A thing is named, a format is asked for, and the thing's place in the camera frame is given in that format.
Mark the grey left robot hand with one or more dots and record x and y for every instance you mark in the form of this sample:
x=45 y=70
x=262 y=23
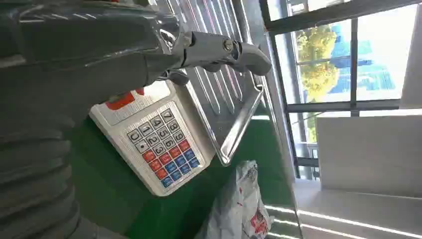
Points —
x=82 y=49

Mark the white electronic weighing scale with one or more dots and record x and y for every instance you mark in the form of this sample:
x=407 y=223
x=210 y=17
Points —
x=165 y=138

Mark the ribbed grey left arm sleeve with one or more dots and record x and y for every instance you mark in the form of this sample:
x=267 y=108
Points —
x=33 y=178

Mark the green table mat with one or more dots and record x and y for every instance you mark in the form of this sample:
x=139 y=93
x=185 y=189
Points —
x=115 y=191

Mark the white printed plastic bag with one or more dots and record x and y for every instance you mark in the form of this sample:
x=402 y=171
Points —
x=239 y=204

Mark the white rectangular pillar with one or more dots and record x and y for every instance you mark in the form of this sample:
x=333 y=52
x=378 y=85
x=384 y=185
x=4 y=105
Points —
x=369 y=155

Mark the dark metal window frame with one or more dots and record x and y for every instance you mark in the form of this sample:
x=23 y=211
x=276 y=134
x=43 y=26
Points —
x=352 y=105

